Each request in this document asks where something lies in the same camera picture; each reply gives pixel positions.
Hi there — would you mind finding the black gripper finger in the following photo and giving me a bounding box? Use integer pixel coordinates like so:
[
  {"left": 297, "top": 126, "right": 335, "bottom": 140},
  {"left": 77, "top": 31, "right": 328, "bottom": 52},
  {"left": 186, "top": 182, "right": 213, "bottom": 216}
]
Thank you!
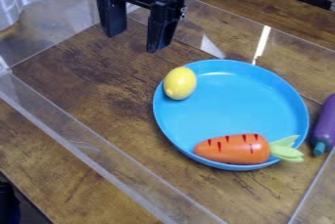
[
  {"left": 146, "top": 0, "right": 186, "bottom": 53},
  {"left": 96, "top": 0, "right": 127, "bottom": 37}
]

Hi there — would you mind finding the yellow toy lemon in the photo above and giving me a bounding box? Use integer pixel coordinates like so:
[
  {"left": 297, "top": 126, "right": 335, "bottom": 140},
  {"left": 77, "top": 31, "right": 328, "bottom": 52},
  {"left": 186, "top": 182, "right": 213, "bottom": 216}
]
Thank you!
[{"left": 163, "top": 67, "right": 196, "bottom": 100}]

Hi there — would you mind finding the blue plastic tray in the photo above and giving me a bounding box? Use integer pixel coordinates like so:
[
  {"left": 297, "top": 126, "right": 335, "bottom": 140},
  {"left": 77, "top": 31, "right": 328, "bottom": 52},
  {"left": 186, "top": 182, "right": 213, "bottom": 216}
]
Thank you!
[{"left": 152, "top": 60, "right": 308, "bottom": 171}]

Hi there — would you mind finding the orange toy carrot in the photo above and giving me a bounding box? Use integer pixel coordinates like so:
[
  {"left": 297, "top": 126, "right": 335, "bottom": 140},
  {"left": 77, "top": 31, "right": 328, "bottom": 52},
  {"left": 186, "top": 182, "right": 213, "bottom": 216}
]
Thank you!
[{"left": 194, "top": 133, "right": 304, "bottom": 165}]

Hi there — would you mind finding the purple toy eggplant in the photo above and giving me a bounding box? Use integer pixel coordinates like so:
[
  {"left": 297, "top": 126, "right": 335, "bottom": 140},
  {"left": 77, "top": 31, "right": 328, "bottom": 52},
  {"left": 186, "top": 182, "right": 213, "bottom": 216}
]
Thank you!
[{"left": 312, "top": 93, "right": 335, "bottom": 156}]

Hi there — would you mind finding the clear acrylic barrier wall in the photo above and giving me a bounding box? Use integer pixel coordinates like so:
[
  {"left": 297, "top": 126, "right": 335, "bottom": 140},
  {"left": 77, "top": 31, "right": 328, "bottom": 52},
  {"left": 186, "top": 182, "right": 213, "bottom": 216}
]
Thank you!
[{"left": 0, "top": 0, "right": 335, "bottom": 224}]

